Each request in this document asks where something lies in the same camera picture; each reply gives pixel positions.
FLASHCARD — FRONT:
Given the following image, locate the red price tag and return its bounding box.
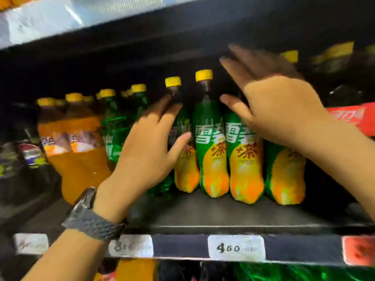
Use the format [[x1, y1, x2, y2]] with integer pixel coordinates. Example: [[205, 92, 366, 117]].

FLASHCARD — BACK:
[[342, 235, 375, 267]]

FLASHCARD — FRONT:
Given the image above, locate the row of green bottles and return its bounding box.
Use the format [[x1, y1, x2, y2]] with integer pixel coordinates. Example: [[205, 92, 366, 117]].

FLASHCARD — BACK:
[[234, 262, 375, 281]]

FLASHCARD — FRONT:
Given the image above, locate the person's left hand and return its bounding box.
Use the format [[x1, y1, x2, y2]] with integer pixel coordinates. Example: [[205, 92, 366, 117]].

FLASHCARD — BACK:
[[93, 95, 193, 223]]

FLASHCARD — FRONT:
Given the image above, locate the grey wristwatch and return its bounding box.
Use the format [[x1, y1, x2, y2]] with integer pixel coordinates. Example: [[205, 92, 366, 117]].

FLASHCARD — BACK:
[[61, 187, 128, 242]]

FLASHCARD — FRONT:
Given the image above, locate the silver shelf edge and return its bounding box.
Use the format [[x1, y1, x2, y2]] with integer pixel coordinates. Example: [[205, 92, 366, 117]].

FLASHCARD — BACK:
[[0, 0, 212, 51]]

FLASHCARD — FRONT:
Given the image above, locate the orange soda bottle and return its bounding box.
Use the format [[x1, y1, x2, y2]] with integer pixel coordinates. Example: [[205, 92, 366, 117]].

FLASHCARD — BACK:
[[115, 259, 159, 281], [61, 92, 114, 206], [37, 98, 72, 174]]

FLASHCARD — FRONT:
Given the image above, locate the dark cola bottle red label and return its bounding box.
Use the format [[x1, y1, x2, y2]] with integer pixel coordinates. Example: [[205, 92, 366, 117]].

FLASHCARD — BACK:
[[326, 84, 375, 138]]

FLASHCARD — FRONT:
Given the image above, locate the clear green soda bottle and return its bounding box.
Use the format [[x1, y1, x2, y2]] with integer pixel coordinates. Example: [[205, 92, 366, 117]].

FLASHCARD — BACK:
[[99, 89, 128, 165], [129, 84, 173, 197]]

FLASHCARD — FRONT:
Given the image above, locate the person's right forearm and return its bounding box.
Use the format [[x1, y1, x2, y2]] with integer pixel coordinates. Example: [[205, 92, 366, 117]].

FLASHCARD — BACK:
[[293, 112, 375, 221]]

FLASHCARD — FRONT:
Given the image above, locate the person's left forearm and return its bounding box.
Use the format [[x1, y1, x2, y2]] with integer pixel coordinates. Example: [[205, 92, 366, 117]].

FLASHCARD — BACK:
[[21, 228, 118, 281]]

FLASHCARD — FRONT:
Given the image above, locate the black store shelf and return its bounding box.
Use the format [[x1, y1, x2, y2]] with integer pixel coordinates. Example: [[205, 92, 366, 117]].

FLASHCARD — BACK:
[[0, 189, 375, 267]]

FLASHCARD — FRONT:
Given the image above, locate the dark bottle yellow cap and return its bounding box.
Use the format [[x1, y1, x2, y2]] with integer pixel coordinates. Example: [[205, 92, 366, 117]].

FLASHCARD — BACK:
[[310, 41, 355, 75]]

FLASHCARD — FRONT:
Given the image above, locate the person's right hand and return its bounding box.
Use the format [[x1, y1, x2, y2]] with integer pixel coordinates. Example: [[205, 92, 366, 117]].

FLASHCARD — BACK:
[[219, 44, 332, 150]]

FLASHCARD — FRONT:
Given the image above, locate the white price tag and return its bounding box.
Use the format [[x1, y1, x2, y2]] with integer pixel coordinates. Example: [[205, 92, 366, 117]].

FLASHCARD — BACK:
[[108, 234, 154, 258], [13, 233, 50, 256], [207, 234, 266, 262]]

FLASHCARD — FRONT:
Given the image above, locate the green yellow label tea bottle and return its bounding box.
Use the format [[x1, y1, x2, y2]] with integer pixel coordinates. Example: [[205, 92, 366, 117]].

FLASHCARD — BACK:
[[264, 50, 307, 206], [224, 109, 265, 205], [165, 76, 201, 193], [192, 69, 230, 198]]

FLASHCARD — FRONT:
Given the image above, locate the dark soda bottle blue label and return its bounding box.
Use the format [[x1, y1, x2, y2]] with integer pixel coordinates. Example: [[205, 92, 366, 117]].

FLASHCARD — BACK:
[[17, 129, 49, 180]]

